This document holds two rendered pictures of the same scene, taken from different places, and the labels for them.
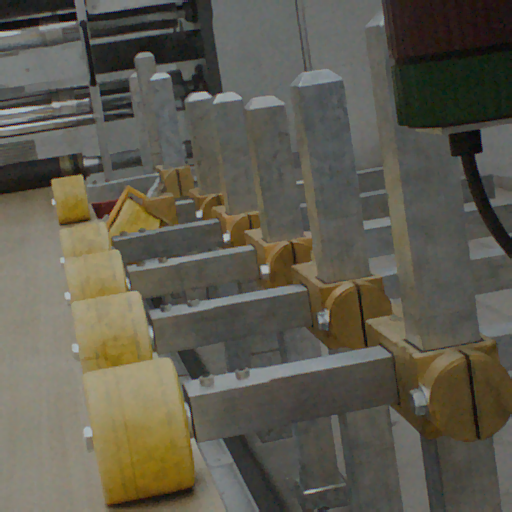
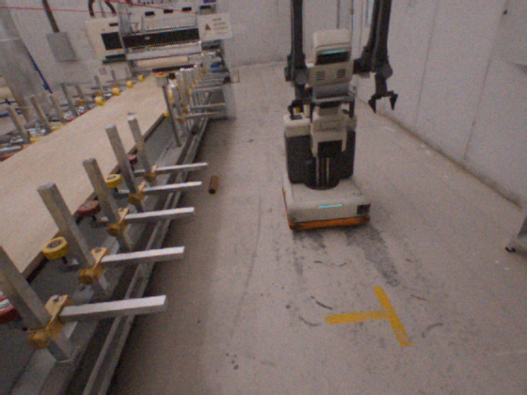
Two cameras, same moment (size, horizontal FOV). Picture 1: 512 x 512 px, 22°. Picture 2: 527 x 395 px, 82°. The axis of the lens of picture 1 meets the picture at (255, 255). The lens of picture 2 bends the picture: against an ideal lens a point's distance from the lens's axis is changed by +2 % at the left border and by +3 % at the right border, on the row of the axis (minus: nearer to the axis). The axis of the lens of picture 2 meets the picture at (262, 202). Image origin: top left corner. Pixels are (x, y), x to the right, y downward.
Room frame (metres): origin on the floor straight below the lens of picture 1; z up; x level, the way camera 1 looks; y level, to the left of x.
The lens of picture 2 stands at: (-2.18, -1.15, 1.48)
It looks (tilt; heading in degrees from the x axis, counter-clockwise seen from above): 31 degrees down; 9
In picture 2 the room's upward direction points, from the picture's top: 7 degrees counter-clockwise
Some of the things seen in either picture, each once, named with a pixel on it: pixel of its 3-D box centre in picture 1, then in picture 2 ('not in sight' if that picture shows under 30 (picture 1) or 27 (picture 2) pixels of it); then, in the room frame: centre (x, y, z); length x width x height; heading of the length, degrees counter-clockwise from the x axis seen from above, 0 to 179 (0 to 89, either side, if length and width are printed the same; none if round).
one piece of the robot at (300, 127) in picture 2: not in sight; (319, 143); (0.15, -1.31, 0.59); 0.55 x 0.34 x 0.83; 97
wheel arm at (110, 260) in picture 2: not in sight; (123, 260); (-1.43, -0.51, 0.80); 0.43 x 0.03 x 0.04; 98
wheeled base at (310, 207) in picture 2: not in sight; (321, 194); (0.06, -1.32, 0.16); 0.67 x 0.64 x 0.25; 7
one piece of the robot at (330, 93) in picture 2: not in sight; (330, 102); (-0.23, -1.35, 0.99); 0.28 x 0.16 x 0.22; 97
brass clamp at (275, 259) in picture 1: (282, 259); not in sight; (1.26, -0.03, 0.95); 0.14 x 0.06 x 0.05; 8
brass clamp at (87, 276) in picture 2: not in sight; (94, 265); (-1.46, -0.42, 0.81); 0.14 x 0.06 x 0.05; 8
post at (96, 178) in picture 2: not in sight; (111, 213); (-1.24, -0.39, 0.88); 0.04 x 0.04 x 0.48; 8
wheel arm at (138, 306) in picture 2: not in sight; (88, 312); (-1.68, -0.55, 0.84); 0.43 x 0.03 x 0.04; 98
